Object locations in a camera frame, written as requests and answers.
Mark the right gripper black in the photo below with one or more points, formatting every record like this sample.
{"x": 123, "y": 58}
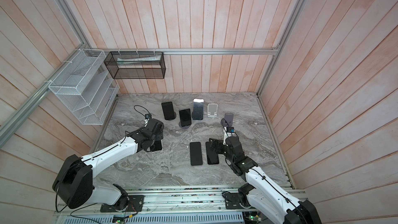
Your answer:
{"x": 220, "y": 142}

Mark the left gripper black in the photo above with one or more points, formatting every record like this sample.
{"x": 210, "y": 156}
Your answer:
{"x": 160, "y": 136}

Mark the purple phone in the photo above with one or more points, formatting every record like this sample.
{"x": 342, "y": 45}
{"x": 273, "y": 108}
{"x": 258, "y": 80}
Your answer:
{"x": 196, "y": 158}

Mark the white phone stand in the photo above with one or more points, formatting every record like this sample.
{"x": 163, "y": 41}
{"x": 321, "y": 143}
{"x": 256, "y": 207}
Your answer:
{"x": 212, "y": 110}

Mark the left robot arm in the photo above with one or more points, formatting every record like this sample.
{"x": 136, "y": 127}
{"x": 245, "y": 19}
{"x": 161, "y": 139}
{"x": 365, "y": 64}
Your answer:
{"x": 74, "y": 183}

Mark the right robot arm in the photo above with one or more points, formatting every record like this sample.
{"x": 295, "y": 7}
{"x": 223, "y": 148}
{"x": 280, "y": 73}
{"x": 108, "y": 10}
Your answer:
{"x": 260, "y": 191}

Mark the purple round phone stand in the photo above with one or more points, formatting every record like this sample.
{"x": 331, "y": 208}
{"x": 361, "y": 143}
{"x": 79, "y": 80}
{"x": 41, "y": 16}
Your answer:
{"x": 227, "y": 120}

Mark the grey round stand centre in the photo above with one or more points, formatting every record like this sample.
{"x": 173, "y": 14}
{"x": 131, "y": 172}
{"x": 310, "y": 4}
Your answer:
{"x": 183, "y": 127}

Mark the black phone centre round stand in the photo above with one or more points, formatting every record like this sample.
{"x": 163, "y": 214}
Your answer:
{"x": 185, "y": 117}

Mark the blue phone upright reflective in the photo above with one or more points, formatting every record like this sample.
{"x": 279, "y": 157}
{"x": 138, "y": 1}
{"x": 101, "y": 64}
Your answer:
{"x": 198, "y": 109}

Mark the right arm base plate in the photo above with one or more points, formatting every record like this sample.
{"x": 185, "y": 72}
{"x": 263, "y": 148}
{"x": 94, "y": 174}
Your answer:
{"x": 235, "y": 200}

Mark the aluminium rail frame front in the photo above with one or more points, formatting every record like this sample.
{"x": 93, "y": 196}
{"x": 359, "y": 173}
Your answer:
{"x": 168, "y": 205}

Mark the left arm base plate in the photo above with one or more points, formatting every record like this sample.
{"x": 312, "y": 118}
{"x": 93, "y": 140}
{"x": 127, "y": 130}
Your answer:
{"x": 134, "y": 203}

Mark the black wire mesh basket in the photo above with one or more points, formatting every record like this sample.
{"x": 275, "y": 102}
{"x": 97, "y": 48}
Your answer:
{"x": 136, "y": 64}

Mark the white wire mesh shelf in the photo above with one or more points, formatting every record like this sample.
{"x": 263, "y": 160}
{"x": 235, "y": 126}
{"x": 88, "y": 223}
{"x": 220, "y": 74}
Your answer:
{"x": 84, "y": 89}

